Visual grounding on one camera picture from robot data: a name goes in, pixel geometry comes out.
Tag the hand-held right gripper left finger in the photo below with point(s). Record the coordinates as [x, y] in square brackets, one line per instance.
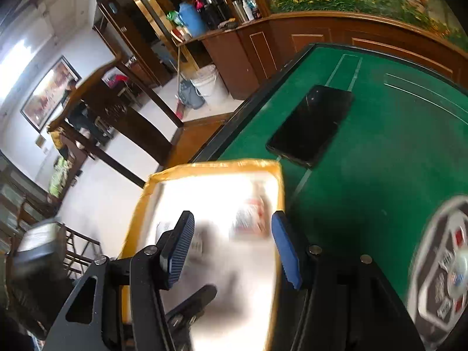
[179, 248]

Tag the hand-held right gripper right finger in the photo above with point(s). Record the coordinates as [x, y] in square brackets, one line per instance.
[287, 248]

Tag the yellow cardboard box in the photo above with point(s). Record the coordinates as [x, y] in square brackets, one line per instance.
[219, 164]

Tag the slatted wooden armchair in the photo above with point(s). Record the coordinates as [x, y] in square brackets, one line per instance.
[67, 245]

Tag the red white packet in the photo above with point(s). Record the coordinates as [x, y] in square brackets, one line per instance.
[252, 212]

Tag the glass door cabinet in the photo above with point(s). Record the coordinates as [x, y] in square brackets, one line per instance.
[14, 190]

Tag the wooden sofa floral cushion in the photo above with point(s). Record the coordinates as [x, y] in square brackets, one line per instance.
[58, 175]

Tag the black smartphone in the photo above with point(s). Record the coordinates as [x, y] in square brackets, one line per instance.
[310, 124]

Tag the dark wooden chair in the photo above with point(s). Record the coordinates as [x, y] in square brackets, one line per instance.
[124, 124]

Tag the grey floor thermos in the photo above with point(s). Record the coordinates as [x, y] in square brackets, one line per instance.
[190, 97]

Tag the round table control panel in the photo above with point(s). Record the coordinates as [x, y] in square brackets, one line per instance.
[438, 263]

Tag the white plastic bucket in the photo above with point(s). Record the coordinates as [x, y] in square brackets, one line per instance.
[212, 84]

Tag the blue thermos flask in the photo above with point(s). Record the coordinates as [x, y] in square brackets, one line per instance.
[192, 20]

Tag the green snack bag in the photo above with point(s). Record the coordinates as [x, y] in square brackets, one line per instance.
[174, 18]

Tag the black thermos flask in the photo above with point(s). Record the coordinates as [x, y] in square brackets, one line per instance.
[215, 11]

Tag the steel tumbler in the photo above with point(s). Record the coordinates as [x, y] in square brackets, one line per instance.
[238, 11]

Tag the framed wall painting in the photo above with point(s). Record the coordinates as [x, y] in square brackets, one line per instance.
[47, 95]

